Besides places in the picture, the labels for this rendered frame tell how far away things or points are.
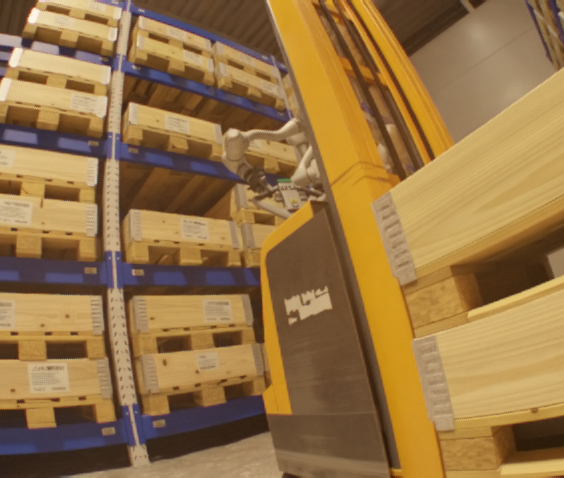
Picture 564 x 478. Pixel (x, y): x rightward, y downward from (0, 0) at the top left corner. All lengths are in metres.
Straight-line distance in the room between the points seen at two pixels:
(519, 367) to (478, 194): 0.33
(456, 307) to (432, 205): 0.22
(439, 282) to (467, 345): 0.14
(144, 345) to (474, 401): 1.70
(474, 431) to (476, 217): 0.43
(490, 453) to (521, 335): 0.25
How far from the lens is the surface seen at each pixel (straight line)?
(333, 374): 1.03
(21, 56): 2.97
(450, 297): 0.76
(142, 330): 2.07
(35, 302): 2.01
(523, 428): 0.88
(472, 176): 0.74
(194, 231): 2.44
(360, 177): 0.99
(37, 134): 2.56
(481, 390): 0.76
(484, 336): 0.73
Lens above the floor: 0.44
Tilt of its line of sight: 20 degrees up
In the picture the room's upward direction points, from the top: 13 degrees counter-clockwise
